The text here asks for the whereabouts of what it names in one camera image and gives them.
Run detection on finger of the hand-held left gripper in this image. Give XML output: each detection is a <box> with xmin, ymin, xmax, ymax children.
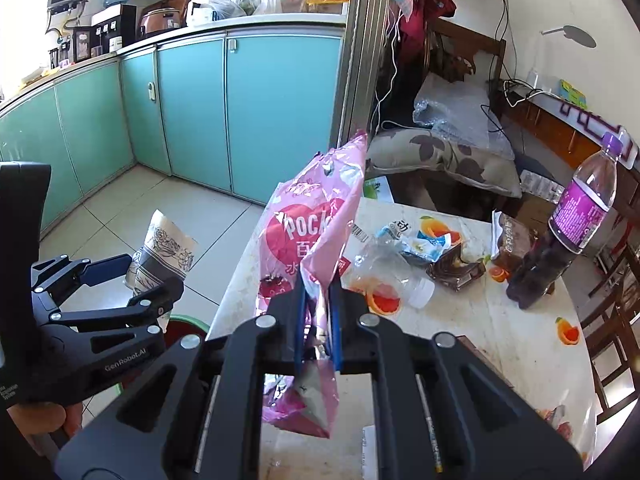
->
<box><xmin>31</xmin><ymin>254</ymin><xmax>133</xmax><ymax>311</ymax></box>
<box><xmin>42</xmin><ymin>275</ymin><xmax>185</xmax><ymax>403</ymax></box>

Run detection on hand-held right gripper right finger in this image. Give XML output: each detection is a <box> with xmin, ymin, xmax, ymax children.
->
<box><xmin>326</xmin><ymin>277</ymin><xmax>586</xmax><ymax>480</ymax></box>

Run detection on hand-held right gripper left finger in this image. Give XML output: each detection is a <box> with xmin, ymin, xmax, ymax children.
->
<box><xmin>54</xmin><ymin>271</ymin><xmax>311</xmax><ymax>480</ymax></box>

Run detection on patterned paper bag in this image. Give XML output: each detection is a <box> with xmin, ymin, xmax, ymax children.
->
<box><xmin>124</xmin><ymin>209</ymin><xmax>198</xmax><ymax>333</ymax></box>

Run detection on green plastic bin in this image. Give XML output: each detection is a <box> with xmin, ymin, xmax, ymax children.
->
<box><xmin>107</xmin><ymin>314</ymin><xmax>211</xmax><ymax>398</ymax></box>

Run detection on pink snack bag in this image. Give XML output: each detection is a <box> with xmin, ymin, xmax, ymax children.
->
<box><xmin>255</xmin><ymin>130</ymin><xmax>371</xmax><ymax>440</ymax></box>

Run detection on person's left hand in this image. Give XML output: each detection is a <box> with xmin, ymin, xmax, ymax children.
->
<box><xmin>7</xmin><ymin>402</ymin><xmax>83</xmax><ymax>439</ymax></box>

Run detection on crushed clear plastic bottle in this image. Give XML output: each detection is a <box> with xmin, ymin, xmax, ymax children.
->
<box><xmin>348</xmin><ymin>236</ymin><xmax>436</xmax><ymax>309</ymax></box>

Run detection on blue white crumpled wrapper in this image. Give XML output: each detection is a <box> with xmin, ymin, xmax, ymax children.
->
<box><xmin>376</xmin><ymin>220</ymin><xmax>452</xmax><ymax>262</ymax></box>

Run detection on brown crumpled wrapper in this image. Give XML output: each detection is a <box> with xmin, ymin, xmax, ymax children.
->
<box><xmin>426</xmin><ymin>246</ymin><xmax>487</xmax><ymax>292</ymax></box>

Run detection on white green paper box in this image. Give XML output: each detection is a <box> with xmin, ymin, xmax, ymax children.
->
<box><xmin>363</xmin><ymin>176</ymin><xmax>397</xmax><ymax>204</ymax></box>

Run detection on fruit print tablecloth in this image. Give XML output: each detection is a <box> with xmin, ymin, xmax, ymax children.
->
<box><xmin>207</xmin><ymin>195</ymin><xmax>598</xmax><ymax>466</ymax></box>

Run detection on brown snack packet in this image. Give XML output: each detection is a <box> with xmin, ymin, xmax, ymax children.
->
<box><xmin>491</xmin><ymin>210</ymin><xmax>540</xmax><ymax>273</ymax></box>

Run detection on floral cushion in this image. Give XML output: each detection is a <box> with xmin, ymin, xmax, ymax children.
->
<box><xmin>365</xmin><ymin>127</ymin><xmax>523</xmax><ymax>198</ymax></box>

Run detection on teal kitchen cabinets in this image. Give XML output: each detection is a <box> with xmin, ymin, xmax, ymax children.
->
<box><xmin>0</xmin><ymin>25</ymin><xmax>346</xmax><ymax>233</ymax></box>

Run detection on black water dispenser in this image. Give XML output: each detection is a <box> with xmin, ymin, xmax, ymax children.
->
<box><xmin>91</xmin><ymin>4</ymin><xmax>137</xmax><ymax>53</ymax></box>

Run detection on brown rice cooker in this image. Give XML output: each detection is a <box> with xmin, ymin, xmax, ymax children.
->
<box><xmin>138</xmin><ymin>0</ymin><xmax>193</xmax><ymax>38</ymax></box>

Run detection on silver blister pack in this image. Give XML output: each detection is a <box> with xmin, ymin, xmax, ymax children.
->
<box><xmin>520</xmin><ymin>170</ymin><xmax>562</xmax><ymax>202</ymax></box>

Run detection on bubble wrap sheet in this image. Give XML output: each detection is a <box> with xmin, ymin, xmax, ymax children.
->
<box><xmin>412</xmin><ymin>72</ymin><xmax>516</xmax><ymax>161</ymax></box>

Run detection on dark wooden chair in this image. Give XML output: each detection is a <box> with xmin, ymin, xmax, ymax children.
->
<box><xmin>575</xmin><ymin>195</ymin><xmax>640</xmax><ymax>426</ymax></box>

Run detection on purple label drink bottle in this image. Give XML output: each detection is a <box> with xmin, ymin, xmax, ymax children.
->
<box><xmin>506</xmin><ymin>131</ymin><xmax>632</xmax><ymax>310</ymax></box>

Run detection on white kitchen appliance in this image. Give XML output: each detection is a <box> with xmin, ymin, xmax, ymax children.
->
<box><xmin>187</xmin><ymin>0</ymin><xmax>233</xmax><ymax>26</ymax></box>

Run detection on wooden side cabinet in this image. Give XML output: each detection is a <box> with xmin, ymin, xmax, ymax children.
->
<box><xmin>492</xmin><ymin>80</ymin><xmax>640</xmax><ymax>171</ymax></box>

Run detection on red hanging garment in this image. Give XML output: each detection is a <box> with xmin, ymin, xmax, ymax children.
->
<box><xmin>400</xmin><ymin>0</ymin><xmax>458</xmax><ymax>67</ymax></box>

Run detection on metal door frame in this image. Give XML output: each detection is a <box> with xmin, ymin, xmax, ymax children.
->
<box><xmin>330</xmin><ymin>0</ymin><xmax>396</xmax><ymax>148</ymax></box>

